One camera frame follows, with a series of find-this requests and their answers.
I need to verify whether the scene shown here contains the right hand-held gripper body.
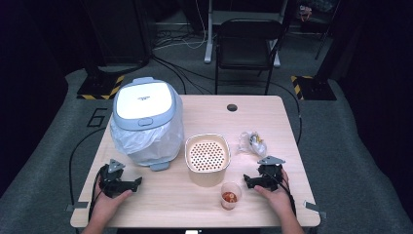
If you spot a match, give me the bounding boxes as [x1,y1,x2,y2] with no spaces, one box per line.
[257,155,286,192]

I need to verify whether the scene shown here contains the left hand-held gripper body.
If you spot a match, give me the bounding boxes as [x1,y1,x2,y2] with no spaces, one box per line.
[97,158,131,199]

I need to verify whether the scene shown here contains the clear plastic cup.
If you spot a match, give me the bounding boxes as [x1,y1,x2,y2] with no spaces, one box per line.
[220,181,243,211]

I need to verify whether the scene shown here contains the orange food scraps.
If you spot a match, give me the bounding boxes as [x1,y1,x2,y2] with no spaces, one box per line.
[222,191,238,204]

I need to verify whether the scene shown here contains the clear plastic wrapper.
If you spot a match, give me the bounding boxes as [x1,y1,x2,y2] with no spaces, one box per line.
[237,131,268,158]

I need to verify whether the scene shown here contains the translucent white trash bag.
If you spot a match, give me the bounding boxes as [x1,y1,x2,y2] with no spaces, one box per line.
[109,113,185,168]

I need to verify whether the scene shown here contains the beige strainer basin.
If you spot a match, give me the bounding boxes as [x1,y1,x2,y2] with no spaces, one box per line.
[184,133,232,188]

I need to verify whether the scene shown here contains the white grey pedal trash can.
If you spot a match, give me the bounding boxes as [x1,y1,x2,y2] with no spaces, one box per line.
[109,76,185,173]

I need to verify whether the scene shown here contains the person's left hand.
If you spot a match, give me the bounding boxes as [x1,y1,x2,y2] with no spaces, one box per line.
[92,189,133,220]

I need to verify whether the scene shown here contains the person's right hand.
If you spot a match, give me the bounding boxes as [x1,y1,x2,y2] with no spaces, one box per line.
[253,169,293,218]

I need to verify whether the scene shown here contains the black stand base hazard tape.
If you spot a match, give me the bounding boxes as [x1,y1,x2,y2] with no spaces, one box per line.
[290,75,338,101]
[76,74,126,100]

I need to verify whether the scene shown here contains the black folding chair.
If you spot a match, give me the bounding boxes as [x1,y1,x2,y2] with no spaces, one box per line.
[213,18,284,96]

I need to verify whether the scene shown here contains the dark cabinet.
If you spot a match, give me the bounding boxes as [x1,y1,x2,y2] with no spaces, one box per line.
[81,0,154,66]

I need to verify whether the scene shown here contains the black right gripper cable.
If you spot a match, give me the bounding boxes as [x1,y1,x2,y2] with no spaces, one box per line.
[272,171,297,217]

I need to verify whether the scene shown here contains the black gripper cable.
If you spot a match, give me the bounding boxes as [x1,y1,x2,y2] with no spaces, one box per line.
[88,171,103,222]
[272,171,297,217]

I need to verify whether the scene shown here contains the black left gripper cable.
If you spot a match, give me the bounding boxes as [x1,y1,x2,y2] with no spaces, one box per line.
[88,171,103,222]

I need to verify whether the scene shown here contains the grey metal table bracket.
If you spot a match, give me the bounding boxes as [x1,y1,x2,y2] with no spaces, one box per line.
[64,201,90,213]
[303,200,327,219]

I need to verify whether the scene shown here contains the black floor cable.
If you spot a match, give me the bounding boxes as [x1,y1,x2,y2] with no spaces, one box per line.
[269,81,303,146]

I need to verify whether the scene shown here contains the white desk frame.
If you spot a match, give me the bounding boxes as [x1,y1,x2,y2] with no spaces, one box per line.
[204,0,290,68]

